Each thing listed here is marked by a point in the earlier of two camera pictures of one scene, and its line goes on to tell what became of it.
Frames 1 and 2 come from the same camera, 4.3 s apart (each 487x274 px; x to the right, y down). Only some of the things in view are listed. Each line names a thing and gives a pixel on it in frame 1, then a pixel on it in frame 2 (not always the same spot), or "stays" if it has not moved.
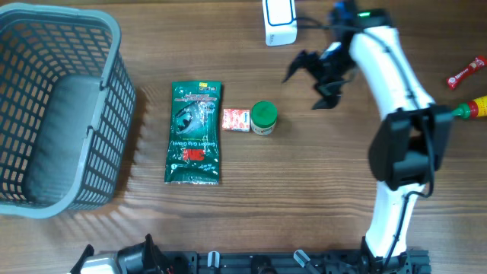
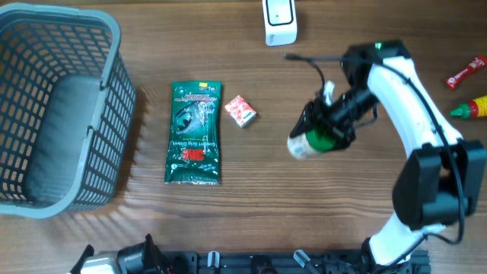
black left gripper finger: x=152 y=258 stays
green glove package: x=192 y=143 stays
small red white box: x=236 y=119 to x=240 y=111
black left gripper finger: x=88 y=252 stays
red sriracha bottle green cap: x=475 y=108 stays
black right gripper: x=332 y=93 to x=318 y=109
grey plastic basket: x=68 y=110 stays
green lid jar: x=263 y=116 to x=309 y=144
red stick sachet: x=479 y=62 stays
